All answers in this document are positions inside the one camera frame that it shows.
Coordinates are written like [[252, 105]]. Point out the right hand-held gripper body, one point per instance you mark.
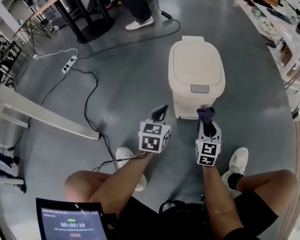
[[207, 151]]

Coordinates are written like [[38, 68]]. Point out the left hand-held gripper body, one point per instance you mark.
[[151, 141]]

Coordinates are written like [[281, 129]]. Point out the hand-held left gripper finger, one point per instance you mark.
[[163, 117], [157, 111]]

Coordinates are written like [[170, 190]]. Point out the purple cloth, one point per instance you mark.
[[205, 116]]

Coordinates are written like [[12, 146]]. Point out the beige pedal trash bin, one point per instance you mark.
[[195, 59]]

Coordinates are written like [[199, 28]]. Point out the person's left forearm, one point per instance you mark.
[[125, 179]]

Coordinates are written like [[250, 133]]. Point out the person's right forearm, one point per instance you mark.
[[217, 199]]

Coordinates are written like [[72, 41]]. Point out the person's left white sneaker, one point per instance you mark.
[[126, 155]]

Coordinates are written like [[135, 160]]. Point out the person's white sneaker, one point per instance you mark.
[[237, 161], [126, 155]]

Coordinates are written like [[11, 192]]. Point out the person's right white sneaker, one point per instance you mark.
[[237, 161]]

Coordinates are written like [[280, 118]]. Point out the person's right leg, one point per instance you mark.
[[265, 184]]

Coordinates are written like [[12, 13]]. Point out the person's leg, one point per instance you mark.
[[265, 184], [77, 184]]

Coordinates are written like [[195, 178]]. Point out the person's black shorts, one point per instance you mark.
[[165, 224]]

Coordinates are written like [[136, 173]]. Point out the person's left leg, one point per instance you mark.
[[77, 184]]

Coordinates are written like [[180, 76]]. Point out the white power strip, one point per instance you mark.
[[69, 64]]

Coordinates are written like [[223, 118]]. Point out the round wooden table black legs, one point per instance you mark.
[[97, 29]]

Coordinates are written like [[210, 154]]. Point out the white desk with brown top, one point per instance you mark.
[[40, 111]]

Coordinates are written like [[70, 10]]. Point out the black tablet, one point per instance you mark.
[[70, 224]]

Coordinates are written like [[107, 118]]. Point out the black keyboard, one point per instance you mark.
[[280, 16]]

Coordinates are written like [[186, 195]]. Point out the white shelving unit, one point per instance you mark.
[[277, 6]]

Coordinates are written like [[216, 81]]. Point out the plastic-wrapped machine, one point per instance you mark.
[[50, 6]]

